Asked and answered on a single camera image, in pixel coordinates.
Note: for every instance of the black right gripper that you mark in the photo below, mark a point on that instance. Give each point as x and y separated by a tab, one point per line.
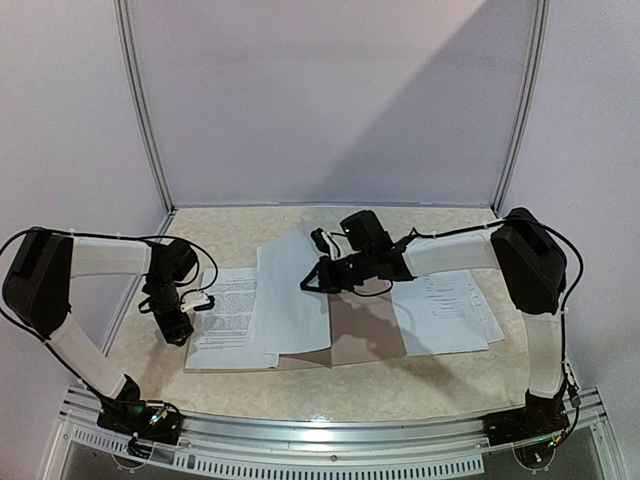
329	273

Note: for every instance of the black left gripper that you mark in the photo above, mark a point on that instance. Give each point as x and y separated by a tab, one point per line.
174	329

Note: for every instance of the brown paper folder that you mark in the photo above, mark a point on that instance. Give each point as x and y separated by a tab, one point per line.
363	330

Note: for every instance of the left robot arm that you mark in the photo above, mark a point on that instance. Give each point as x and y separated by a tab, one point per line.
36	297

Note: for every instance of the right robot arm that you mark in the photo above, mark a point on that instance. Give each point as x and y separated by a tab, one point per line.
531	260

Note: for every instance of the stack of printed papers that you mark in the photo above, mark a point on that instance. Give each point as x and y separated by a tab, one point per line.
444	313

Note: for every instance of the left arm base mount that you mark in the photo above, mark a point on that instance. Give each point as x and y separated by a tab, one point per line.
151	420

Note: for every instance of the perforated white cable tray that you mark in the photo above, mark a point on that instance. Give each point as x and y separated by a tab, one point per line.
94	455

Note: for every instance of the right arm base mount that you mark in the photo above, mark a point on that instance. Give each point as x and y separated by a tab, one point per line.
545	423

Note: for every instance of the aluminium front rail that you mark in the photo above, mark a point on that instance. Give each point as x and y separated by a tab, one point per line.
200	429

